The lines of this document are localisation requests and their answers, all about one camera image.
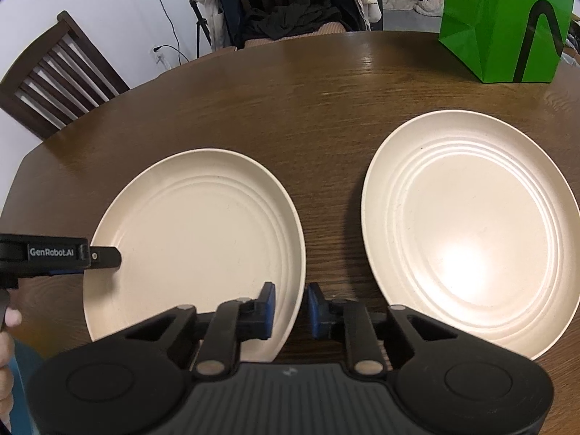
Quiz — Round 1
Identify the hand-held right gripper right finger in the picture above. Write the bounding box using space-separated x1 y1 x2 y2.
308 283 458 378

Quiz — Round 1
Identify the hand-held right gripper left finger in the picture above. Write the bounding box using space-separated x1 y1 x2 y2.
122 282 277 379

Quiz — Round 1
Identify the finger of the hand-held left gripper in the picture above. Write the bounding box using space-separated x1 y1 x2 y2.
17 266 87 278
88 247 122 269

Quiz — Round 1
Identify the cream round plate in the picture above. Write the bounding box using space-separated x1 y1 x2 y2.
82 147 306 363
361 109 580 361

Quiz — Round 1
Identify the person's left hand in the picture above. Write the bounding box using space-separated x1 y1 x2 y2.
0 308 22 418

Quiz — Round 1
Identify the studio light on tripod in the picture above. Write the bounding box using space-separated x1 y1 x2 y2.
171 0 214 57

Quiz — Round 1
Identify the dark clothing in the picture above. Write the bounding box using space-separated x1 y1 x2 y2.
217 0 363 48

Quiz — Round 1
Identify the green paper bag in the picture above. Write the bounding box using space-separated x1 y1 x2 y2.
439 0 575 84

